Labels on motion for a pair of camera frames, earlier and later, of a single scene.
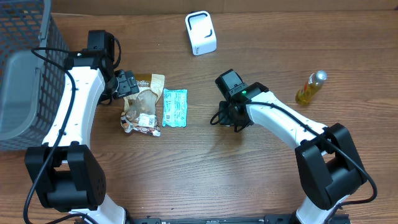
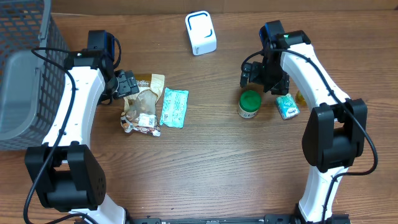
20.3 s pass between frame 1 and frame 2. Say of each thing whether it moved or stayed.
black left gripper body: stayed
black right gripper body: moved
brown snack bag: stayed
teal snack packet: stayed
